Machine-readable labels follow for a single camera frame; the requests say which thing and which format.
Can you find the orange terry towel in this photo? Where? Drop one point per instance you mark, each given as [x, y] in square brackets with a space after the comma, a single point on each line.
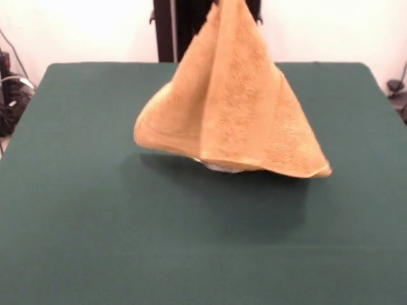
[241, 111]

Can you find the dark green table cloth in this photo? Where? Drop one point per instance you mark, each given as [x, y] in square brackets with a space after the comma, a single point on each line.
[95, 222]

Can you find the black round-headed device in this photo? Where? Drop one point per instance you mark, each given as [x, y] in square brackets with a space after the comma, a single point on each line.
[399, 95]

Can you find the black power strip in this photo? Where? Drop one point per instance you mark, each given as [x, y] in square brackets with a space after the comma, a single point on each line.
[4, 60]

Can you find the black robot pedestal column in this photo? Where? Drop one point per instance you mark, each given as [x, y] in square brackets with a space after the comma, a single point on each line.
[165, 31]

